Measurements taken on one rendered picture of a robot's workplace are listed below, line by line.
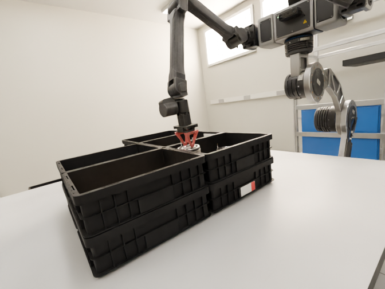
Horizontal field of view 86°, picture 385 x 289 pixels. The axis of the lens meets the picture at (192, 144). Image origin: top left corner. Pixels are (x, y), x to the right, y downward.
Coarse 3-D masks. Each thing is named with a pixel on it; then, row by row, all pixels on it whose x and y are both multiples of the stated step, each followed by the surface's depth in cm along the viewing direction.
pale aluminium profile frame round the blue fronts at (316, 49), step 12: (360, 36) 191; (372, 36) 186; (324, 48) 214; (348, 48) 251; (360, 48) 242; (384, 84) 185; (384, 96) 187; (384, 108) 189; (384, 120) 190; (300, 132) 250; (312, 132) 240; (324, 132) 230; (336, 132) 221; (384, 132) 192; (384, 144) 195; (384, 156) 196
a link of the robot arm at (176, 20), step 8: (184, 0) 88; (184, 8) 87; (168, 16) 93; (176, 16) 88; (184, 16) 90; (176, 24) 88; (176, 32) 87; (176, 40) 87; (176, 48) 86; (176, 56) 86; (176, 64) 85; (176, 72) 84; (184, 72) 87; (168, 80) 88; (176, 80) 83; (184, 80) 86; (168, 88) 87; (176, 88) 83
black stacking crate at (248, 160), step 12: (204, 144) 105; (216, 144) 110; (228, 144) 114; (264, 144) 90; (228, 156) 77; (240, 156) 81; (252, 156) 85; (264, 156) 90; (204, 168) 74; (216, 168) 73; (228, 168) 77; (240, 168) 81; (216, 180) 74
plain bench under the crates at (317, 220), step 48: (48, 192) 124; (288, 192) 84; (336, 192) 79; (384, 192) 75; (0, 240) 76; (48, 240) 72; (192, 240) 62; (240, 240) 59; (288, 240) 57; (336, 240) 54; (384, 240) 52; (0, 288) 53; (48, 288) 51; (96, 288) 49; (144, 288) 47; (192, 288) 46; (240, 288) 44; (288, 288) 43; (336, 288) 41
